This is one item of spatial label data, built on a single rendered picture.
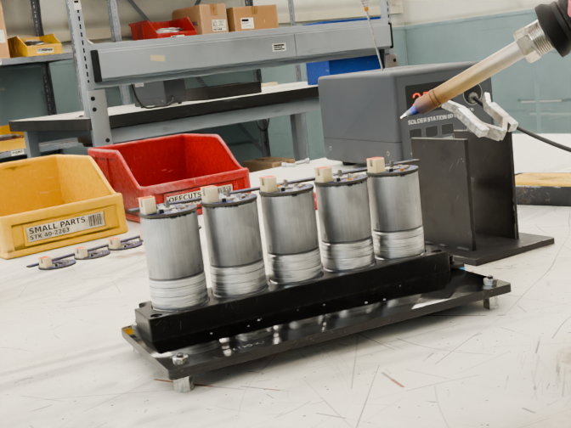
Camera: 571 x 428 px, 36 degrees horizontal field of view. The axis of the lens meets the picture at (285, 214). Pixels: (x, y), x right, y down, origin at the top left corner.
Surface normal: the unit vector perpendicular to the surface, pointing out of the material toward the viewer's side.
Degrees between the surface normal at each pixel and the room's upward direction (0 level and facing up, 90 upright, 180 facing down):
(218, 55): 90
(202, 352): 0
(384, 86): 90
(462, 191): 90
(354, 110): 90
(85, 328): 0
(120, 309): 0
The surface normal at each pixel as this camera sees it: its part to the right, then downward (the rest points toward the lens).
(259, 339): -0.11, -0.98
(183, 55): 0.60, 0.07
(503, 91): -0.79, 0.19
